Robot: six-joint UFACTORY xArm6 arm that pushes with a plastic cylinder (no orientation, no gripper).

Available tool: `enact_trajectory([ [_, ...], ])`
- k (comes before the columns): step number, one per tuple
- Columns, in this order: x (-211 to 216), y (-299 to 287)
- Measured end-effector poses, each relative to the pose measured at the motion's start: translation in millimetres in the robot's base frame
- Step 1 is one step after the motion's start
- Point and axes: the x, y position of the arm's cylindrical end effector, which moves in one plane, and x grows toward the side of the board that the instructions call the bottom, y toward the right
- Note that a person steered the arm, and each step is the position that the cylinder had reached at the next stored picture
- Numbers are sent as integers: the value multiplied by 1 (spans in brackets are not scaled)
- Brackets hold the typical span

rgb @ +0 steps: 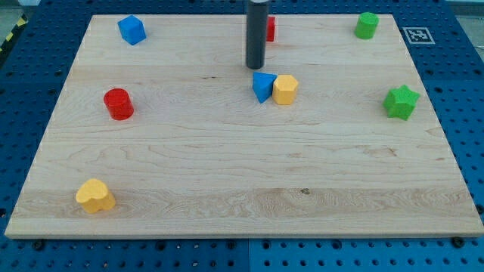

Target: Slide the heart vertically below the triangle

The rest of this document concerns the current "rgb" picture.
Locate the blue triangle block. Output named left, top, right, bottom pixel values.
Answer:
left=252, top=72, right=277, bottom=104

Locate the yellow heart block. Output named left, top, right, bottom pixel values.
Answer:
left=75, top=178, right=116, bottom=214

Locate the yellow hexagon block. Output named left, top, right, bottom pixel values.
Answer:
left=272, top=74, right=299, bottom=105

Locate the wooden board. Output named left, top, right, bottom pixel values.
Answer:
left=5, top=14, right=483, bottom=240

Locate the red block behind rod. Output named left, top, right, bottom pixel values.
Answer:
left=266, top=16, right=276, bottom=42

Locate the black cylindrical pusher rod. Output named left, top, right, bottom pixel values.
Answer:
left=246, top=0, right=268, bottom=70

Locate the red cylinder block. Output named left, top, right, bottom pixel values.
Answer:
left=104, top=88, right=134, bottom=121

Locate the blue cube block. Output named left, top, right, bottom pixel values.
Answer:
left=117, top=15, right=146, bottom=45

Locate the green star block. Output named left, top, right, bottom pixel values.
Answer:
left=383, top=85, right=420, bottom=120

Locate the green cylinder block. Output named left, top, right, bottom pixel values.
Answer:
left=354, top=12, right=380, bottom=39

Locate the white fiducial marker tag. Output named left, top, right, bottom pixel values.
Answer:
left=402, top=26, right=435, bottom=45

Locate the yellow black hazard tape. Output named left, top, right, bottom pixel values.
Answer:
left=1, top=14, right=29, bottom=53

